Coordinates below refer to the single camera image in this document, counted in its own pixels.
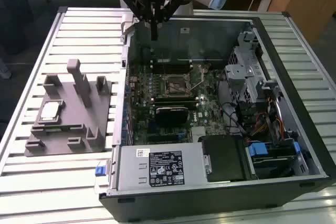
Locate black plastic shroud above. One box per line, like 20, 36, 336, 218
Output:
201, 134, 250, 183

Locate black open PC case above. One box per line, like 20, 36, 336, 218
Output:
93, 14, 336, 223

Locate grey parts rack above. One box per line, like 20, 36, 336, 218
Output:
24, 58, 113, 156

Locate green motherboard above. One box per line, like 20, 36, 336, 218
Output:
125, 60, 229, 146

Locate orange yellow wire bundle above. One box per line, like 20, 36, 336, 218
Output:
251, 112, 287, 137

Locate CPU socket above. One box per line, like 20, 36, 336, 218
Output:
164, 75, 192, 98

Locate silver chipset heatsink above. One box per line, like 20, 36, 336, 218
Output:
191, 126, 208, 144

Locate white furniture foot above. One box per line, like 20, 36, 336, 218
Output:
0, 57, 13, 80

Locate small black graphics card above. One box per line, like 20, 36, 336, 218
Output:
154, 105, 188, 126

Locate grey plastic drive clip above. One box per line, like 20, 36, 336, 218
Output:
237, 31, 257, 49
256, 79, 279, 99

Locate hard disk in blue carrier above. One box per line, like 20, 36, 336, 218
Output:
245, 141, 301, 180

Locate dark office chair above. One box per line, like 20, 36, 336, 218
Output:
0, 0, 36, 56

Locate silver CPU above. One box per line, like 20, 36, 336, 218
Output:
39, 101, 63, 120

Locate silver metal latch bracket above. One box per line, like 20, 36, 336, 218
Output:
201, 154, 213, 175

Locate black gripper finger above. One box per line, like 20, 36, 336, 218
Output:
120, 0, 156, 41
155, 0, 185, 41

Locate silver metal drive cage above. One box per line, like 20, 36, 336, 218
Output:
224, 31, 266, 104

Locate grey power supply with label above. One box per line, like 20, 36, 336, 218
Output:
115, 144, 208, 192

